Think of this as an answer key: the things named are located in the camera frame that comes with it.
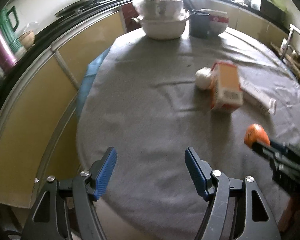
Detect white purple medicine box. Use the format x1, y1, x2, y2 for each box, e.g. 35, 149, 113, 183
239, 77, 276, 115

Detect orange white medicine box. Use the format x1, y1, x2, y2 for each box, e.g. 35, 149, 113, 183
211, 61, 243, 113

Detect white tissue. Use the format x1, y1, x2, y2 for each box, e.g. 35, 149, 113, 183
195, 67, 212, 90

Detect metal storage rack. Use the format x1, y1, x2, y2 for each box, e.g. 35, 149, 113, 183
270, 24, 300, 85

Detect blue under tablecloth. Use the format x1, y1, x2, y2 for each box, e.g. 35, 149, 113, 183
76, 47, 111, 120

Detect grey tablecloth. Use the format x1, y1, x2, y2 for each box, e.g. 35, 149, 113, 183
76, 29, 300, 239

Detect red white stacked bowls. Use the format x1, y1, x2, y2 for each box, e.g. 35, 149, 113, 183
201, 9, 229, 35

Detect black microwave oven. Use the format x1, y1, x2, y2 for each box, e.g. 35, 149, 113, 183
251, 0, 286, 24

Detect black chopstick holder cup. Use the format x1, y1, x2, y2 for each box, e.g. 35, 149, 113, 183
190, 10, 210, 38

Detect purple thermos bottle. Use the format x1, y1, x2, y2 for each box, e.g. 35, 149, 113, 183
0, 30, 17, 74

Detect small wooden bowl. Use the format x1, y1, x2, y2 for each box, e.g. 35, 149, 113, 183
19, 30, 35, 50

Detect green thermos jug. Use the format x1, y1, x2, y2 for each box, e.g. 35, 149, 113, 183
0, 5, 22, 54

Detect white basin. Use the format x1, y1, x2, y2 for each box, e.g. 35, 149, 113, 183
131, 13, 190, 40

